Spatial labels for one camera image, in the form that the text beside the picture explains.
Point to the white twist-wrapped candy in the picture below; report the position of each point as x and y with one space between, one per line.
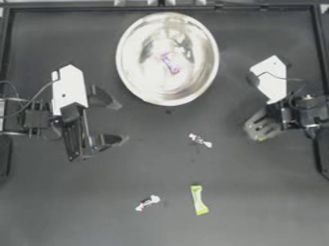
149 201
198 139

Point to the steel bowl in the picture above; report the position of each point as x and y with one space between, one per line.
140 64

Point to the purple candy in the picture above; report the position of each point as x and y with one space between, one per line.
171 64

